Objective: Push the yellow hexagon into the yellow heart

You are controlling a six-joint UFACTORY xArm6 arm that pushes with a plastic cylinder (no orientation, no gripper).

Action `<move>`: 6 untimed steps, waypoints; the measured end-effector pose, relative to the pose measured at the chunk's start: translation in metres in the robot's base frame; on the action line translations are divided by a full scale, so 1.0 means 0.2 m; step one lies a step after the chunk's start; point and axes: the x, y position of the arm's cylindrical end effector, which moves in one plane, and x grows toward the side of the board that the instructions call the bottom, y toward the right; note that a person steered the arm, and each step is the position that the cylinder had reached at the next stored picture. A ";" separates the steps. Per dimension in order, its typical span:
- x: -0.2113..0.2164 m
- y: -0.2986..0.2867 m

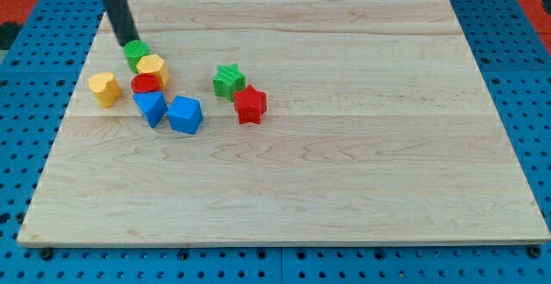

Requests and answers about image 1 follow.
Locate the red cylinder block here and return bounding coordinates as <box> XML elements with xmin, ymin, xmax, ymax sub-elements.
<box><xmin>130</xmin><ymin>73</ymin><xmax>162</xmax><ymax>94</ymax></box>

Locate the yellow hexagon block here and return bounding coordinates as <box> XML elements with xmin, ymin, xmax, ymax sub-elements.
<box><xmin>136</xmin><ymin>54</ymin><xmax>170</xmax><ymax>89</ymax></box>

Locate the green cylinder block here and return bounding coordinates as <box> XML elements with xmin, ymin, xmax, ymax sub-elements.
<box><xmin>123</xmin><ymin>40</ymin><xmax>150</xmax><ymax>73</ymax></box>

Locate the green star block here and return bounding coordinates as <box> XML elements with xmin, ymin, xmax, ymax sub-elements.
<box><xmin>213</xmin><ymin>64</ymin><xmax>245</xmax><ymax>102</ymax></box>

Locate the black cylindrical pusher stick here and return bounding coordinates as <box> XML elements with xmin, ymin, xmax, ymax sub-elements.
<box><xmin>102</xmin><ymin>0</ymin><xmax>139</xmax><ymax>46</ymax></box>

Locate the yellow heart block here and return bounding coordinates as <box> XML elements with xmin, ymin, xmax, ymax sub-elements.
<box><xmin>88</xmin><ymin>71</ymin><xmax>122</xmax><ymax>108</ymax></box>

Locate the red star block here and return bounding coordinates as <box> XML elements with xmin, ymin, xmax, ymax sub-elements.
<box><xmin>233</xmin><ymin>84</ymin><xmax>268</xmax><ymax>124</ymax></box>

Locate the blue cube block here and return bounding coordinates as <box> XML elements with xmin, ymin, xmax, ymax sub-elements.
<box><xmin>167</xmin><ymin>96</ymin><xmax>203</xmax><ymax>134</ymax></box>

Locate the wooden board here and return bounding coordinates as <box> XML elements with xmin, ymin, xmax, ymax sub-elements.
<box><xmin>18</xmin><ymin>0</ymin><xmax>550</xmax><ymax>248</ymax></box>

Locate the blue triangle block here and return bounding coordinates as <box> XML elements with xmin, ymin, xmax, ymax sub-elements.
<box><xmin>133</xmin><ymin>91</ymin><xmax>168</xmax><ymax>128</ymax></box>

